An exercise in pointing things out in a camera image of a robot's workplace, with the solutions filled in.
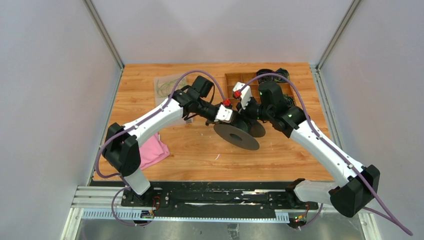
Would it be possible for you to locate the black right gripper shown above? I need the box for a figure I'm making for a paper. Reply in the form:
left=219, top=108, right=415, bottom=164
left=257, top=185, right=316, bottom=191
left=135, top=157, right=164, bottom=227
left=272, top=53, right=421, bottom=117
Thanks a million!
left=236, top=94, right=273, bottom=126

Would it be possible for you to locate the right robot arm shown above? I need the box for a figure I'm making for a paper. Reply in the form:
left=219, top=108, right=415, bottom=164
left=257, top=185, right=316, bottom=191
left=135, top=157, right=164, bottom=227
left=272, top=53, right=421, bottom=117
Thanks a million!
left=232, top=81, right=380, bottom=218

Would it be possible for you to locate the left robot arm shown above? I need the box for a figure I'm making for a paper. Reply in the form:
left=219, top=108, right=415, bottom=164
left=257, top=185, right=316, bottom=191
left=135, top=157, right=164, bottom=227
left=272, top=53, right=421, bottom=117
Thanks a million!
left=99, top=76, right=235, bottom=207

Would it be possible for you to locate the wooden compartment tray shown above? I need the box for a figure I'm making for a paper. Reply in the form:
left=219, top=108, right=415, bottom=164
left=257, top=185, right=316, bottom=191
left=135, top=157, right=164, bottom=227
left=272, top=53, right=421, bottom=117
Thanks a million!
left=224, top=68, right=298, bottom=110

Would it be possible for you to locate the dark blue rolled tie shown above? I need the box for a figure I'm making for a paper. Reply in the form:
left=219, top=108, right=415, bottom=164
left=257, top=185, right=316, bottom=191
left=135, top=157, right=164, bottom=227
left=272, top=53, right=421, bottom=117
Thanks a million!
left=256, top=68, right=274, bottom=79

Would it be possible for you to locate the green blue rolled tie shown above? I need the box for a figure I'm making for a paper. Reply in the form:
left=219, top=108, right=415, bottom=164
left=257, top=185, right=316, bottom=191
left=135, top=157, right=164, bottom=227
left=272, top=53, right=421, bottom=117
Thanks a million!
left=283, top=94, right=296, bottom=108

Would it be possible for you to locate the green yellow rolled tie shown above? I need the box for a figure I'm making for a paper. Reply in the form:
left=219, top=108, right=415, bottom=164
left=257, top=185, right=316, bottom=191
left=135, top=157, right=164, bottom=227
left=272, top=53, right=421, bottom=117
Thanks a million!
left=274, top=68, right=290, bottom=83

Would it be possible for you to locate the clear plastic box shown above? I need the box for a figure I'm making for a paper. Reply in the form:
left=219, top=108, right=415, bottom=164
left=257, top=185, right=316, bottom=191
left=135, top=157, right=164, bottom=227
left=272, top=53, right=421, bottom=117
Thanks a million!
left=153, top=74, right=194, bottom=126

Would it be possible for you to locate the pink folded cloth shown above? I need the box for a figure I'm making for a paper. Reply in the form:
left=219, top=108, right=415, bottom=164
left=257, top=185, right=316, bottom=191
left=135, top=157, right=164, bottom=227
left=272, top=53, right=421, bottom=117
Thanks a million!
left=139, top=133, right=170, bottom=170

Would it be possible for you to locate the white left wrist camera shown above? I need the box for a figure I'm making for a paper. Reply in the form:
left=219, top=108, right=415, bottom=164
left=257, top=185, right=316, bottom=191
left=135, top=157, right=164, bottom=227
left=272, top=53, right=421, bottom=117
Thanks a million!
left=214, top=99, right=234, bottom=124

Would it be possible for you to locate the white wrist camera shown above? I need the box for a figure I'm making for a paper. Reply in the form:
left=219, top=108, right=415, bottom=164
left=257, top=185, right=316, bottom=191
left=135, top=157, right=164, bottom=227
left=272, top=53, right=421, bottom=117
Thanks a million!
left=232, top=82, right=253, bottom=110
left=214, top=99, right=234, bottom=124

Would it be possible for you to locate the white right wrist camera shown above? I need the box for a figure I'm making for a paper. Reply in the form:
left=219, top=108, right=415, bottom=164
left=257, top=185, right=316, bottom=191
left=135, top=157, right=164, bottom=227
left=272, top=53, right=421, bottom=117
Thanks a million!
left=232, top=82, right=253, bottom=110

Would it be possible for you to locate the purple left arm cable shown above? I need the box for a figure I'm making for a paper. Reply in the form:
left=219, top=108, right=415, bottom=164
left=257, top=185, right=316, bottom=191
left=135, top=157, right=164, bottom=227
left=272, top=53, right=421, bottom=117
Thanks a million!
left=94, top=69, right=229, bottom=228

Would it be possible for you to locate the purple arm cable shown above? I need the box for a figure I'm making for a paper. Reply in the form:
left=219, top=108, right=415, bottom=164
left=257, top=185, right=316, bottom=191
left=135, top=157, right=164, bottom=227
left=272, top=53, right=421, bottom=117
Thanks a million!
left=94, top=69, right=229, bottom=228
left=240, top=72, right=414, bottom=237

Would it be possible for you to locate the green wire in box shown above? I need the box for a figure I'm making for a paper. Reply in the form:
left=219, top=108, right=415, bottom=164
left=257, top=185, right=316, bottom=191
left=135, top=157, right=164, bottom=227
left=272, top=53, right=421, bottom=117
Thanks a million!
left=156, top=77, right=183, bottom=98

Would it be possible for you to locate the aluminium frame post right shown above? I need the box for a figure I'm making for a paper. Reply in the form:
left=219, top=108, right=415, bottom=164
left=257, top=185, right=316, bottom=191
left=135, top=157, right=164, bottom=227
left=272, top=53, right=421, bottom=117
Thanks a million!
left=309, top=0, right=363, bottom=148

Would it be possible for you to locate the aluminium frame post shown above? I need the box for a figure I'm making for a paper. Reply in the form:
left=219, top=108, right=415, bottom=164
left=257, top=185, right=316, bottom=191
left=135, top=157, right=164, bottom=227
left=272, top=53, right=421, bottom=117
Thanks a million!
left=82, top=0, right=125, bottom=72
left=309, top=0, right=363, bottom=148

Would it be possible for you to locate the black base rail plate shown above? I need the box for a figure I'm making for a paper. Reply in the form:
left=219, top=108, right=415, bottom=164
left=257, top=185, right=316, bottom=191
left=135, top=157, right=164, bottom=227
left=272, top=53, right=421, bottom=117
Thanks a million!
left=89, top=180, right=324, bottom=223

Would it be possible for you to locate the aluminium frame post left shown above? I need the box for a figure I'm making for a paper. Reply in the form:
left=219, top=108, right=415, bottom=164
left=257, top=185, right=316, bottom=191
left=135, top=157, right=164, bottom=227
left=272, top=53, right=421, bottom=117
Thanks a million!
left=82, top=0, right=125, bottom=72

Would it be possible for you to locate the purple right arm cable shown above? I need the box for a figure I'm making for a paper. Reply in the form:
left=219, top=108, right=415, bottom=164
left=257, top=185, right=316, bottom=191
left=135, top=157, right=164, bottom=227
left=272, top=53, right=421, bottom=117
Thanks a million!
left=240, top=72, right=414, bottom=237

